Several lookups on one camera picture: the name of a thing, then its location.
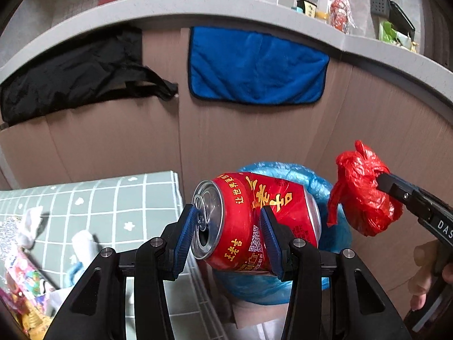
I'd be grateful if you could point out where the black cloth bag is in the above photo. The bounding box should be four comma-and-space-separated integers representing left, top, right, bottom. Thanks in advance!
0, 28, 178, 127

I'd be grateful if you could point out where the brown cabinet with grey counter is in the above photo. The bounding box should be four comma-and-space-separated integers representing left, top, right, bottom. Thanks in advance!
0, 0, 453, 326

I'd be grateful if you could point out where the red bottle in plastic bag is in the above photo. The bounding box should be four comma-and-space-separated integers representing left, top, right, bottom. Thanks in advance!
327, 0, 356, 33

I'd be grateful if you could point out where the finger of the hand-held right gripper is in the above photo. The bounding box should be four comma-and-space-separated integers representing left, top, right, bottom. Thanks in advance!
376, 172, 430, 222

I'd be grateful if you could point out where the light blue wrapper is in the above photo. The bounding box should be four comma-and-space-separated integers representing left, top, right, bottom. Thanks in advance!
67, 261, 86, 288

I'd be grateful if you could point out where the red plastic bag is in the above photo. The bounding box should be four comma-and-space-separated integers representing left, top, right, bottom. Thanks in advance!
326, 140, 404, 237

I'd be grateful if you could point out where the red drink can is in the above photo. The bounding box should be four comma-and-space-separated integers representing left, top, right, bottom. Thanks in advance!
191, 172, 322, 279

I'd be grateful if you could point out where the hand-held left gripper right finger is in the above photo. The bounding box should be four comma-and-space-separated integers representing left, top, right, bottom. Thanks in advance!
259, 206, 413, 340

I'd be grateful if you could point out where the white tissue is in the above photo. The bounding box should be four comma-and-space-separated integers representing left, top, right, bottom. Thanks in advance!
72, 229, 100, 267
18, 206, 44, 249

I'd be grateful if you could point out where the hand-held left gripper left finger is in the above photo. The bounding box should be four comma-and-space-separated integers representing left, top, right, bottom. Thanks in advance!
42, 203, 197, 340

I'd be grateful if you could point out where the bin with blue plastic liner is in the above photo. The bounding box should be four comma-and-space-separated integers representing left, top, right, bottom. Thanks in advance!
212, 162, 352, 306

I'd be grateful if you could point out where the person's right hand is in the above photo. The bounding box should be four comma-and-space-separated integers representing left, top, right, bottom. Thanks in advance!
407, 240, 442, 310

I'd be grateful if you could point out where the colourful snack packet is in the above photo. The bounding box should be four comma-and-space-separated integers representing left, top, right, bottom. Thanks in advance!
0, 251, 55, 340

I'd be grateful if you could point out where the green vegetable bag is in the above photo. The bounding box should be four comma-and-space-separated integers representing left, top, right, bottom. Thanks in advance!
379, 21, 405, 44

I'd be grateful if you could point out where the dark sauce bottle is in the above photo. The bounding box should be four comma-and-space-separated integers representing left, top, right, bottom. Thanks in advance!
296, 0, 318, 18

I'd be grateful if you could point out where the green checked tablecloth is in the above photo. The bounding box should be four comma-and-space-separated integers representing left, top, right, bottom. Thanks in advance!
0, 171, 227, 340

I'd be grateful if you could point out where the blue towel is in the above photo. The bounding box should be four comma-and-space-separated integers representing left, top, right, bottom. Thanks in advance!
187, 26, 330, 105

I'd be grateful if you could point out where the grey utensil holder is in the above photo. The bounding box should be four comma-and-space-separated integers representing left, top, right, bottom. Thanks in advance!
370, 0, 391, 17

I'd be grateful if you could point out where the silver glitter scouring pad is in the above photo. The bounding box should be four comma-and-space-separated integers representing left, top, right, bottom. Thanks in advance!
0, 218, 25, 256

